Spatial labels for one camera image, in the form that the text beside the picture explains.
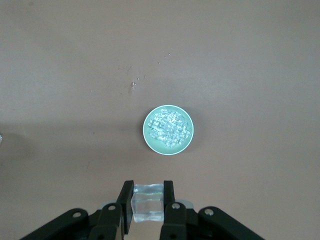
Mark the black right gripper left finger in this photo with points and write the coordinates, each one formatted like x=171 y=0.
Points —
x=105 y=222

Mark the single clear ice cube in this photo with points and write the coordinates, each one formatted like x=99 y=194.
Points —
x=147 y=205

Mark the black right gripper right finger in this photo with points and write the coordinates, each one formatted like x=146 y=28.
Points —
x=185 y=222

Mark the pile of clear ice cubes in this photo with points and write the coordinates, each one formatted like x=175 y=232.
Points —
x=170 y=127

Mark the brown table cover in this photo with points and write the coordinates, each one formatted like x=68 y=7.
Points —
x=75 y=75

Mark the green ceramic bowl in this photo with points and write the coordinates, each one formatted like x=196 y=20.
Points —
x=147 y=140

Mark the clear wine glass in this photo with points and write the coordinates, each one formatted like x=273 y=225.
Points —
x=0 y=138

